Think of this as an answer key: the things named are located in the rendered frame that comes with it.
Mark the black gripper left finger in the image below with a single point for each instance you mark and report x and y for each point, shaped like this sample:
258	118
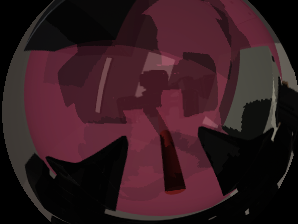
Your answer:
99	175

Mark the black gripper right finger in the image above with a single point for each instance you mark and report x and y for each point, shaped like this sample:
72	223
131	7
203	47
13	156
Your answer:
230	156

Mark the dark red peg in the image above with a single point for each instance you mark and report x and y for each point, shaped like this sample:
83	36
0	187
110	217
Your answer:
174	182

